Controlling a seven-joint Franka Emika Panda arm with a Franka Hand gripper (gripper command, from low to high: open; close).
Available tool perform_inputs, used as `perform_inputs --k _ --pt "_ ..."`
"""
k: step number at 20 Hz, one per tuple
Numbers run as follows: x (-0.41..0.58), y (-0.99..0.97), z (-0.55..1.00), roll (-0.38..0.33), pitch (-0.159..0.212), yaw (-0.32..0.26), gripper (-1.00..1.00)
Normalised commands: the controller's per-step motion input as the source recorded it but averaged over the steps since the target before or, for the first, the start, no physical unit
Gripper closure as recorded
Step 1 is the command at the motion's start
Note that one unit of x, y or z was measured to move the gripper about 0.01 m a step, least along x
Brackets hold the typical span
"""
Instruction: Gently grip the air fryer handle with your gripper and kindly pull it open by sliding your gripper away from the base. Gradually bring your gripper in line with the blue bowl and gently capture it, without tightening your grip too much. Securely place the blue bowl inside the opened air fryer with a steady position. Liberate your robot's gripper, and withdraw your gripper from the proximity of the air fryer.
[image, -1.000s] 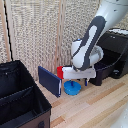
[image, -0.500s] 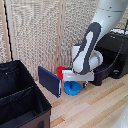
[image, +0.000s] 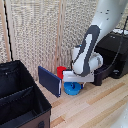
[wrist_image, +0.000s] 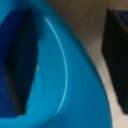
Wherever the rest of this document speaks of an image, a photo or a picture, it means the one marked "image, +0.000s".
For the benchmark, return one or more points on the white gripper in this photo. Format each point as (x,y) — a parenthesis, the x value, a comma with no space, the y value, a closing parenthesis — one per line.
(78,76)

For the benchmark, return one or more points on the blue plastic bowl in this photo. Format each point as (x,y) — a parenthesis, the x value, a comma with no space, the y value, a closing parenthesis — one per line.
(72,89)

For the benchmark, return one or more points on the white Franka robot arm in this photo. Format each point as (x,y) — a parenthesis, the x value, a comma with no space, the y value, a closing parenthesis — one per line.
(100,26)

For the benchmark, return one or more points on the black air fryer body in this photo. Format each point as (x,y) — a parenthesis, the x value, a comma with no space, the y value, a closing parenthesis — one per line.
(116,50)

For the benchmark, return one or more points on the red plastic cup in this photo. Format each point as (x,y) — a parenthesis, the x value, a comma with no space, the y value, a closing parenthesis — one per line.
(60,70)

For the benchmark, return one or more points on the dark blue book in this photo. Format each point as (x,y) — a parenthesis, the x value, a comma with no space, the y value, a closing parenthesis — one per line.
(49,80)

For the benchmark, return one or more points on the black fabric storage box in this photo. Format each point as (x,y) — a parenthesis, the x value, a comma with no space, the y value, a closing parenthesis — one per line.
(20,96)

